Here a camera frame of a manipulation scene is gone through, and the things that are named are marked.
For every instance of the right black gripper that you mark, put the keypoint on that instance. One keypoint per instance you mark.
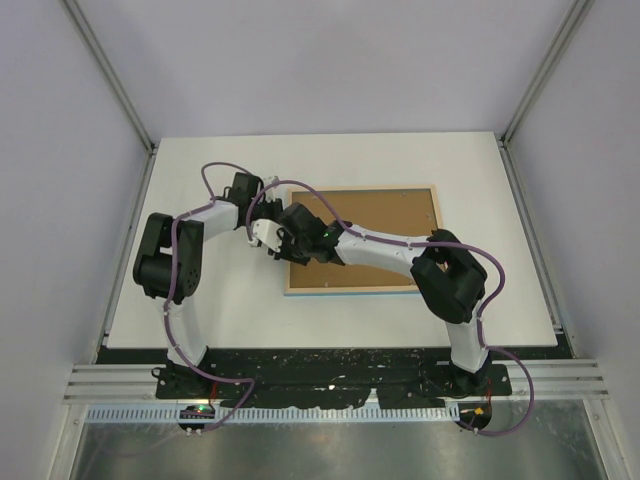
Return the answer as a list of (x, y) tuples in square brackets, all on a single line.
[(283, 234)]

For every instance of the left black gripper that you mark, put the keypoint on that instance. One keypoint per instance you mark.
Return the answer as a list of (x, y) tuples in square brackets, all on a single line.
[(275, 207)]

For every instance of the blue picture frame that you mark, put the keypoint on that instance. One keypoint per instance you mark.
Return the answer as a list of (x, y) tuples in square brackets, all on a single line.
[(389, 218)]

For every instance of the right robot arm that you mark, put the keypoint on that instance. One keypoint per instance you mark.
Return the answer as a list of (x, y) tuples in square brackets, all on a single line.
[(449, 278)]

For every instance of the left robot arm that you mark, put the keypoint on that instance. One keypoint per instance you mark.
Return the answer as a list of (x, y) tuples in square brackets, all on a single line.
[(168, 264)]

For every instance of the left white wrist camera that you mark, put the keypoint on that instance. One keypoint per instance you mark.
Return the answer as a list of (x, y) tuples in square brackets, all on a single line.
[(270, 194)]

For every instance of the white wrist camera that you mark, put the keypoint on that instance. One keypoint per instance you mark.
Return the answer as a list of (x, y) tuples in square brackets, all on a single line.
[(265, 232), (270, 194)]

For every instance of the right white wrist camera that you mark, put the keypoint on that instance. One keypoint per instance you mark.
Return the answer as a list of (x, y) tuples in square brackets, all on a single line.
[(265, 232)]

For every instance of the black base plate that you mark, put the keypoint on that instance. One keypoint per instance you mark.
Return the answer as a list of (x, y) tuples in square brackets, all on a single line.
[(333, 378)]

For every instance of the perforated cable duct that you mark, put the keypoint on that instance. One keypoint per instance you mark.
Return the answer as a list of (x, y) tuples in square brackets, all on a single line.
[(183, 414)]

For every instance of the left aluminium post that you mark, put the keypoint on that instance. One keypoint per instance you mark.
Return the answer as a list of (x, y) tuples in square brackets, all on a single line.
[(80, 21)]

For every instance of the aluminium post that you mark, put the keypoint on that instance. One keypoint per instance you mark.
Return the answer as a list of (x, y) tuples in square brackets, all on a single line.
[(560, 42), (80, 21)]

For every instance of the aluminium rail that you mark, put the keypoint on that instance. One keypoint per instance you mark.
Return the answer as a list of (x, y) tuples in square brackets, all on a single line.
[(134, 383)]

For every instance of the right aluminium post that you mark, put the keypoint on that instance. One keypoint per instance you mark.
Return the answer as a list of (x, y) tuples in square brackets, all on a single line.
[(560, 42)]

